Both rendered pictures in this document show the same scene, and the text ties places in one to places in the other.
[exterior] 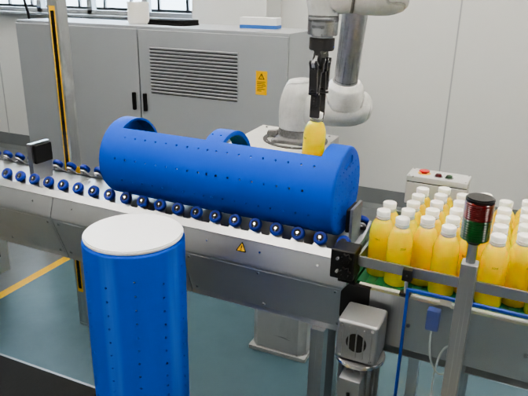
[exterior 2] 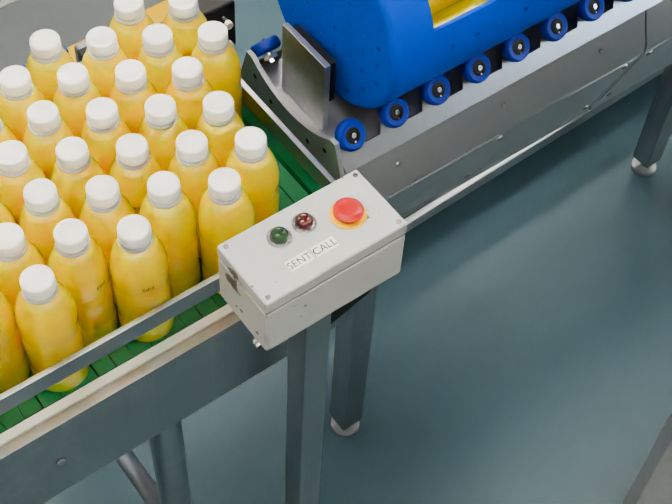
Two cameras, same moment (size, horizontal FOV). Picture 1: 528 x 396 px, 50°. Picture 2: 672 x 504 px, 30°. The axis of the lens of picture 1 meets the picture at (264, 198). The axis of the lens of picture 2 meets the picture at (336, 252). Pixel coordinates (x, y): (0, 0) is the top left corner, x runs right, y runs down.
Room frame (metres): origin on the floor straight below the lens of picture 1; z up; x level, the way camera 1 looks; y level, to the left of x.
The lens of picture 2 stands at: (2.23, -1.36, 2.25)
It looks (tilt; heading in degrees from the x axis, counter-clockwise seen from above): 54 degrees down; 115
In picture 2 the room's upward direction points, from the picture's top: 4 degrees clockwise
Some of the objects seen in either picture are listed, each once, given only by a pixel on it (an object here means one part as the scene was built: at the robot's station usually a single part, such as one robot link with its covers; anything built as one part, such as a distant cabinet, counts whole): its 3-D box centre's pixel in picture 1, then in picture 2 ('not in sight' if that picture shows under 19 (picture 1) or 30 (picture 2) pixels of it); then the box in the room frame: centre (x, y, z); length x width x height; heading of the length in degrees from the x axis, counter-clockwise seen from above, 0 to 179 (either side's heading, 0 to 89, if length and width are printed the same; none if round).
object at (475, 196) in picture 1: (475, 230); not in sight; (1.18, -0.48, 1.18); 0.06 x 0.06 x 0.16
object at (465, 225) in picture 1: (475, 228); not in sight; (1.18, -0.48, 1.18); 0.06 x 0.06 x 0.05
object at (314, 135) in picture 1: (313, 145); not in sight; (1.73, -0.15, 1.22); 0.07 x 0.07 x 0.19
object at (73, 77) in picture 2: (452, 219); (73, 77); (1.46, -0.53, 1.09); 0.04 x 0.04 x 0.02
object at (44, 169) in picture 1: (41, 159); not in sight; (2.24, 0.92, 1.00); 0.10 x 0.04 x 0.15; 155
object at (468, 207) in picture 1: (478, 209); not in sight; (1.18, -0.48, 1.23); 0.06 x 0.06 x 0.04
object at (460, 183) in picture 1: (437, 188); (312, 258); (1.84, -0.60, 1.05); 0.20 x 0.10 x 0.10; 65
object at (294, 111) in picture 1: (299, 103); not in sight; (2.48, -0.15, 1.22); 0.18 x 0.16 x 0.22; 88
